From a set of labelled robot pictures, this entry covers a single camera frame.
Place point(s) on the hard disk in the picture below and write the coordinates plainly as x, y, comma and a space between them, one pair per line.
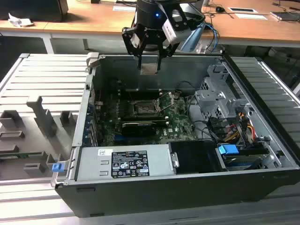
241, 162

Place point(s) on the black open PC case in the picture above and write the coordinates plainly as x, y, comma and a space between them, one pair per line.
164, 199

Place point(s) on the grey parts rack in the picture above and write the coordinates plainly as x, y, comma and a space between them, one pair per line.
42, 117

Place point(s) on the silver CPU chip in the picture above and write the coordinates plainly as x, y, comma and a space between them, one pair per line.
148, 69

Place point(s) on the pale blue teach pendant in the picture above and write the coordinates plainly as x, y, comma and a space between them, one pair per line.
193, 38

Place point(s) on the blue case latch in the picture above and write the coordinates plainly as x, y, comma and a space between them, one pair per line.
57, 168

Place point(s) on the grey power supply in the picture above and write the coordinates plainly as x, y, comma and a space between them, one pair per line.
91, 164

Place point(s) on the black power supply label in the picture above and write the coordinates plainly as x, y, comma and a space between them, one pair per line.
129, 164

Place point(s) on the metal drive cage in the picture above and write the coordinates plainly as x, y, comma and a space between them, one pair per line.
211, 100

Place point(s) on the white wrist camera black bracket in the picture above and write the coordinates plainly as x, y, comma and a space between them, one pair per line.
170, 31

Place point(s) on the green RAM stick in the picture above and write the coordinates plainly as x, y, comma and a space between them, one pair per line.
23, 154

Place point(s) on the CPU socket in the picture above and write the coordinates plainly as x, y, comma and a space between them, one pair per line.
143, 109

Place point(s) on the wooden desk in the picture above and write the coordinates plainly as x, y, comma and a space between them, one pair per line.
93, 21

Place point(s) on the black box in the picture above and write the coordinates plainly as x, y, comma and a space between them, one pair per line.
35, 9

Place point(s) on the grey case latch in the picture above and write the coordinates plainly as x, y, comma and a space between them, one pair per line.
92, 59

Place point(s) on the dark notebook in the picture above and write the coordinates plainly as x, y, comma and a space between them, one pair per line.
287, 16

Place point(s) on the white paper sheet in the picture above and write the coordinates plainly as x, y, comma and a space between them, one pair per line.
250, 16
123, 8

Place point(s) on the green motherboard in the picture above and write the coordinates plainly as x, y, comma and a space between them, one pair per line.
178, 122

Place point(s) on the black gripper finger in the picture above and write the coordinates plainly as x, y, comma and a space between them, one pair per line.
133, 50
165, 53

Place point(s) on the crumpled white paper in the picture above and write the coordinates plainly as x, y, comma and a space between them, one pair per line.
18, 21

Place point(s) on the black computer mouse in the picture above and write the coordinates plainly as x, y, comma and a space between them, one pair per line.
219, 9

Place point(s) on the blue disk carrier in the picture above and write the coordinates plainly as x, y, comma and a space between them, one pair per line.
227, 149

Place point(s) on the black graphics card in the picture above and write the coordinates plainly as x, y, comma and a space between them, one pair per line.
138, 130

